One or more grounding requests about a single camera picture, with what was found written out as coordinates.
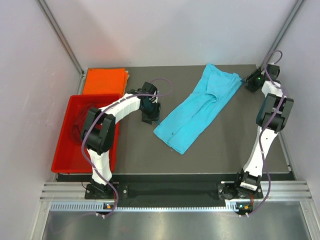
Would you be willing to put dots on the aluminium frame post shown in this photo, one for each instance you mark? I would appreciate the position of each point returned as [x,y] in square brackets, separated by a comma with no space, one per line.
[293,13]
[44,7]

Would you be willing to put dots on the dark red t shirt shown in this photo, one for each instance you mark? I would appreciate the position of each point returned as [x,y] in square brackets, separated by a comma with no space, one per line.
[78,123]

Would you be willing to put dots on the folded orange t shirt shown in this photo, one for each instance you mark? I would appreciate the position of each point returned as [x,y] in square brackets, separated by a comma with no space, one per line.
[102,81]

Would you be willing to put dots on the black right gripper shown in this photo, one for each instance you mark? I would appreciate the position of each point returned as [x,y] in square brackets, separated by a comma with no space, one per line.
[250,79]

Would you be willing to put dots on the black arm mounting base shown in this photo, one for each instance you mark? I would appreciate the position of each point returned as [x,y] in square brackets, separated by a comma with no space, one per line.
[171,190]

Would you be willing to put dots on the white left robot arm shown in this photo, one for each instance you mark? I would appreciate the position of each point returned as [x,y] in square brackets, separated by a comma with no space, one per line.
[99,129]

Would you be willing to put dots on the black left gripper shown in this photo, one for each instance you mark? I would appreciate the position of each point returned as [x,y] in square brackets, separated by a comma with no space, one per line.
[154,116]

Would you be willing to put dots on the aluminium front frame rail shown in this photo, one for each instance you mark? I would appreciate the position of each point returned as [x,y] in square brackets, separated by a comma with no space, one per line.
[280,191]

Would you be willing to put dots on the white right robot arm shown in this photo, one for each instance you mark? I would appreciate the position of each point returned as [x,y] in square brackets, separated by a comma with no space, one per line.
[271,119]

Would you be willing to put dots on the right aluminium frame post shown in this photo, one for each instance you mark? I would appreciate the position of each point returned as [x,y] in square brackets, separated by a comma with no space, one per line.
[293,13]

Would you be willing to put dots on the slotted grey cable duct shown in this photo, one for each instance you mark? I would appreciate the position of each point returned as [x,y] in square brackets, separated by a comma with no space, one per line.
[63,206]

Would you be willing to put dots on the light blue t shirt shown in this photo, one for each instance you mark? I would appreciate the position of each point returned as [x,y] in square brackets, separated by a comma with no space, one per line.
[187,121]

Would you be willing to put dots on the red plastic bin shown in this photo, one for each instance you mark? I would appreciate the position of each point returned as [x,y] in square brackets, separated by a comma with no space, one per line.
[68,158]

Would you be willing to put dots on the left aluminium frame post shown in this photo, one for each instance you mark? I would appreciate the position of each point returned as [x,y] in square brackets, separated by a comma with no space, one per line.
[44,7]

